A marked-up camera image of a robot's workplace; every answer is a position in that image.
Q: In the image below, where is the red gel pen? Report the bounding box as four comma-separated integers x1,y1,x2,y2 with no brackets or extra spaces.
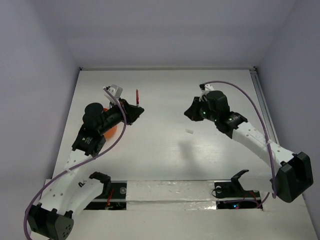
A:
135,89,140,107

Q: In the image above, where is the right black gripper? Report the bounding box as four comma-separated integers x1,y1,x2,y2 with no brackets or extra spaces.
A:
183,96,219,123

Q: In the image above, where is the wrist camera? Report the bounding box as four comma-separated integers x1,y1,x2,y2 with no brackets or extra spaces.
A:
199,83,215,97
103,84,123,102

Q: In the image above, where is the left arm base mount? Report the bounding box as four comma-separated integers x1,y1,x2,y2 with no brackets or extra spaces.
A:
85,181,127,211

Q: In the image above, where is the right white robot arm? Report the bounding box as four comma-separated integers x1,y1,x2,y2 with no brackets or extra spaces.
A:
184,90,314,203

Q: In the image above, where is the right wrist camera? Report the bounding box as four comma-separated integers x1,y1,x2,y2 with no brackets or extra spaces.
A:
199,83,215,97

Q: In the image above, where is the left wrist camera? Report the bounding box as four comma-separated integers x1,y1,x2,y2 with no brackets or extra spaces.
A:
103,84,123,102

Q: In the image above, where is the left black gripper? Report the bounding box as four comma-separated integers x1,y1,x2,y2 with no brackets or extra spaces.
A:
98,97,144,134

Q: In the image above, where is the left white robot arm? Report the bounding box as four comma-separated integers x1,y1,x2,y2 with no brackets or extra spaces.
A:
25,98,145,240

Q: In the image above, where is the orange pen holder cup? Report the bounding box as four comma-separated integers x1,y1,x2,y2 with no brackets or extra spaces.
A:
102,107,118,140

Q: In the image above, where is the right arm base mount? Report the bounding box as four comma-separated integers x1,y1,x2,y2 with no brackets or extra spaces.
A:
211,169,263,210

